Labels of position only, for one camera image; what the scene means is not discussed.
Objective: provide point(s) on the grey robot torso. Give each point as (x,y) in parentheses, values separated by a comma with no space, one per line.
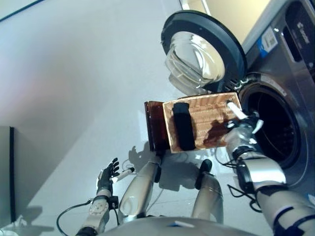
(172,228)

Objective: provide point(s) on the white round device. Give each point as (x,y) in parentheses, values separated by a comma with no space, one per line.
(17,225)

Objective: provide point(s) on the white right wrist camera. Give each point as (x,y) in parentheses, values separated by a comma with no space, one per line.
(258,125)

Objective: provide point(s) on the round washing machine door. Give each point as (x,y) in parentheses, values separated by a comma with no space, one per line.
(233,41)

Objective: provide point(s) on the grey washing machine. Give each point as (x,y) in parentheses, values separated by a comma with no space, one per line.
(295,86)

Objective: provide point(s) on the silver robot leg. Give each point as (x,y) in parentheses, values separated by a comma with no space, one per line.
(137,191)
(209,196)

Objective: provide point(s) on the white blue barcode sticker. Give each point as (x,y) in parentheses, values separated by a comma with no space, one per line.
(267,43)

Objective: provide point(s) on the black cloth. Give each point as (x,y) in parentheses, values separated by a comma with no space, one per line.
(183,127)

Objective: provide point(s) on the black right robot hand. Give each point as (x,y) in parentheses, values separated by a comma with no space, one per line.
(249,121)

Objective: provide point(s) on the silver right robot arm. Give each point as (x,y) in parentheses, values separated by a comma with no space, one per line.
(265,169)

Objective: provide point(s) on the silver left robot leg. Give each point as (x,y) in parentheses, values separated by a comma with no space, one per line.
(137,191)

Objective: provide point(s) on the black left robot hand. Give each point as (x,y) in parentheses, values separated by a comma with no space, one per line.
(105,178)

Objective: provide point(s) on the grey panel with blue edge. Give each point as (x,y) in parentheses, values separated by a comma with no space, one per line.
(6,172)

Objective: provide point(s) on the rectangular wicker basket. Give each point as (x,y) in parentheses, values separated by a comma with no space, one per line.
(206,110)

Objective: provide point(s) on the silver right robot leg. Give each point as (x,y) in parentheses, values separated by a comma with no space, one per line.
(209,196)

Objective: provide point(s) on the glossy brown stool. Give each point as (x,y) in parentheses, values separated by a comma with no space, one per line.
(156,127)

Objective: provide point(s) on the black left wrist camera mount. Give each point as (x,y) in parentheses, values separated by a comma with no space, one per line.
(114,202)

